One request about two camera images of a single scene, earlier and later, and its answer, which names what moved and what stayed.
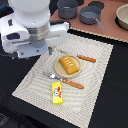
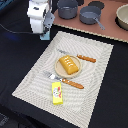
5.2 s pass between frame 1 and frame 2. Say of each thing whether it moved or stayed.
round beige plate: stayed
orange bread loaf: stayed
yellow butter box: stayed
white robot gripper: moved
